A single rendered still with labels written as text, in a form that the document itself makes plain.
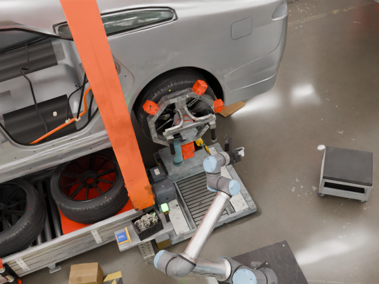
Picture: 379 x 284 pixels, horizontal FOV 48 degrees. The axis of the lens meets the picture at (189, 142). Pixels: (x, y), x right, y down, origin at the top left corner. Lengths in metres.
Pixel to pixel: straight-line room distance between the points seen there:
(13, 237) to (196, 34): 2.07
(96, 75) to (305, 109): 2.84
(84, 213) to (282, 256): 1.57
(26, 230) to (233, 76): 2.03
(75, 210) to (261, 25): 2.02
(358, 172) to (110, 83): 2.26
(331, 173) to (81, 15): 2.44
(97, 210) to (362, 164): 2.23
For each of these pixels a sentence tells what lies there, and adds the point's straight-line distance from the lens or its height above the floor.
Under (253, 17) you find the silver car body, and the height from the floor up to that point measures 1.54.
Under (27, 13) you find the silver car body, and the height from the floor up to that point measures 1.93.
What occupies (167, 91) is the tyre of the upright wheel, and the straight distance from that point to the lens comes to 3.28.
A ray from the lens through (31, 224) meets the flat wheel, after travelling 3.69.
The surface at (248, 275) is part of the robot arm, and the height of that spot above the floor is 0.65.
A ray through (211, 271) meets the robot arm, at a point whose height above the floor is 0.69.
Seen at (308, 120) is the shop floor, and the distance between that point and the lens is 4.61.
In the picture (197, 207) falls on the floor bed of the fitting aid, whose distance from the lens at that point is 3.86.
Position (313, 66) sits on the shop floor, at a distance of 5.27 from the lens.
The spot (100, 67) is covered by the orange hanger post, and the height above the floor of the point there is 1.90.
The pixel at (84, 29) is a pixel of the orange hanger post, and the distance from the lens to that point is 2.22.
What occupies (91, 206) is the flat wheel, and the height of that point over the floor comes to 0.50.
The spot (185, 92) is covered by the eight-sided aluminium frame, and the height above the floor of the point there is 1.11.
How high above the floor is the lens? 3.30
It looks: 48 degrees down
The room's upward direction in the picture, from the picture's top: 9 degrees counter-clockwise
